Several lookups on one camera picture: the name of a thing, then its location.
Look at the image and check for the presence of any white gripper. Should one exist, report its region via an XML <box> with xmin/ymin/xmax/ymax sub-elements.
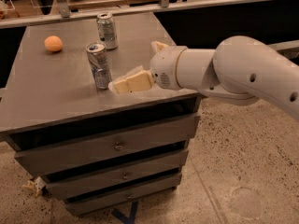
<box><xmin>108</xmin><ymin>41</ymin><xmax>187</xmax><ymax>94</ymax></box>

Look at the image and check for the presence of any silver blue redbull can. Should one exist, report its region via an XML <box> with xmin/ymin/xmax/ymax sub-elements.
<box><xmin>86</xmin><ymin>42</ymin><xmax>112</xmax><ymax>90</ymax></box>

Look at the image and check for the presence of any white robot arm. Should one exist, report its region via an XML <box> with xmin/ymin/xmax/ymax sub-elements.
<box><xmin>108</xmin><ymin>35</ymin><xmax>299</xmax><ymax>119</ymax></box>

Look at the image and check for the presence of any silver soda can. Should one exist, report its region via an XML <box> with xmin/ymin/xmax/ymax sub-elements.
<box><xmin>96</xmin><ymin>12</ymin><xmax>118</xmax><ymax>50</ymax></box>

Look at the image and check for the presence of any orange fruit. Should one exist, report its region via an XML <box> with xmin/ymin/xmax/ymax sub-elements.
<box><xmin>44</xmin><ymin>35</ymin><xmax>63</xmax><ymax>52</ymax></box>

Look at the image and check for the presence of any grey drawer cabinet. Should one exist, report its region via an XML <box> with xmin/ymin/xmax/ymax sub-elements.
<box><xmin>0</xmin><ymin>20</ymin><xmax>200</xmax><ymax>204</ymax></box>

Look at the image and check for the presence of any middle grey drawer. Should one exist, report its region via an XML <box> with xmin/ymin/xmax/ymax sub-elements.
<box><xmin>47</xmin><ymin>148</ymin><xmax>188</xmax><ymax>200</ymax></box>

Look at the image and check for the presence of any grey drawer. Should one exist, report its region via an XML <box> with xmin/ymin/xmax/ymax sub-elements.
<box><xmin>65</xmin><ymin>173</ymin><xmax>181</xmax><ymax>216</ymax></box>
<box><xmin>47</xmin><ymin>148</ymin><xmax>188</xmax><ymax>200</ymax></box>
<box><xmin>15</xmin><ymin>114</ymin><xmax>199</xmax><ymax>176</ymax></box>

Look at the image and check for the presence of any top grey drawer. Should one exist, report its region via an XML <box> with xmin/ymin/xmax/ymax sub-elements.
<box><xmin>15</xmin><ymin>114</ymin><xmax>199</xmax><ymax>176</ymax></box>

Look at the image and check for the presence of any bottom grey drawer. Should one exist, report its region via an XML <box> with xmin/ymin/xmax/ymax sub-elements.
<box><xmin>65</xmin><ymin>173</ymin><xmax>181</xmax><ymax>216</ymax></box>

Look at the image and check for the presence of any metal railing frame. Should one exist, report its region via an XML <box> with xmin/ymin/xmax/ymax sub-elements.
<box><xmin>0</xmin><ymin>0</ymin><xmax>299</xmax><ymax>61</ymax></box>

